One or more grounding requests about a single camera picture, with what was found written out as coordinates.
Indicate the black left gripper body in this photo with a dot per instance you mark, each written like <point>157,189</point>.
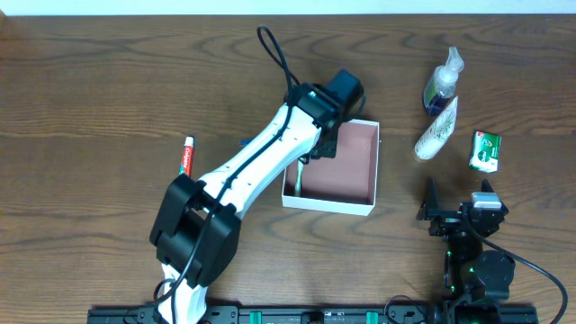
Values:
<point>328,147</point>

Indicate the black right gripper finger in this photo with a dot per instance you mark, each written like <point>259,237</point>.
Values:
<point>430,201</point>
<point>486,187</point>

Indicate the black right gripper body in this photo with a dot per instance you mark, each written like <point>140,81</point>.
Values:
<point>453,215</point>

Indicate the green white toothbrush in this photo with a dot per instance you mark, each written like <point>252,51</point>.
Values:
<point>298,182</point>

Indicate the blue disposable razor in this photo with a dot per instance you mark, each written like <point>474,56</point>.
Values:
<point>244,142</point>

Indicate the red green toothpaste tube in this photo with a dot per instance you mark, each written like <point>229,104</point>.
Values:
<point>186,164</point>

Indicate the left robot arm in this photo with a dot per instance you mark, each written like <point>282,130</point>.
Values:
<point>196,231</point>

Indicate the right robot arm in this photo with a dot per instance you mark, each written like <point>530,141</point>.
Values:
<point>478,279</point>

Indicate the green white soap packet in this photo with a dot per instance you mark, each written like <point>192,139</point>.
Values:
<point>485,154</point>

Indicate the white square cardboard box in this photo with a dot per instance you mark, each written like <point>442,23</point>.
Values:
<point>343,184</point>

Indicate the white floral lotion tube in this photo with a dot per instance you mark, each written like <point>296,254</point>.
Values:
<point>437,134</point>

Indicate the clear blue soap pump bottle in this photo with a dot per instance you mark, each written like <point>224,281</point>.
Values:
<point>440,88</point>

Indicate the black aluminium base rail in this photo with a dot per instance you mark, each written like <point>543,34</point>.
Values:
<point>395,313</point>

